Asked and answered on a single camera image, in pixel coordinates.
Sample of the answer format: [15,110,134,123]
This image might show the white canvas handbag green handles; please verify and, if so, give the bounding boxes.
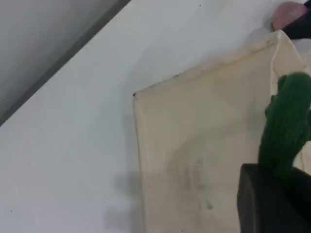
[132,30,311,233]

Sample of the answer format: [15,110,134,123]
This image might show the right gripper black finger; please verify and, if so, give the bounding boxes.
[281,8,311,41]

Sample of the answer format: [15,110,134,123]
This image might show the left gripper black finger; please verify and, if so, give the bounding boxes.
[288,167,311,224]
[237,164,311,233]

